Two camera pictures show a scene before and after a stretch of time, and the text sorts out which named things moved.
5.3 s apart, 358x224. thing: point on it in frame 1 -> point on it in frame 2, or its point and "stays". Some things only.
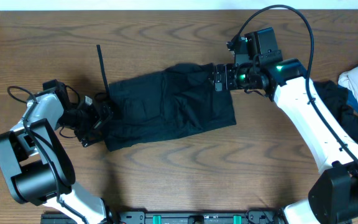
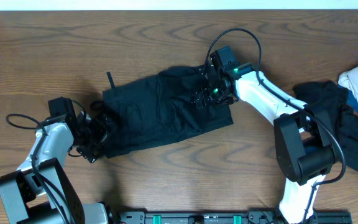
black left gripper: [97, 121] -> [101, 132]
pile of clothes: [353, 102] stays
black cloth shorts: [181, 99] stays
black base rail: [174, 217] stays
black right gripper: [229, 70] -> [206, 99]
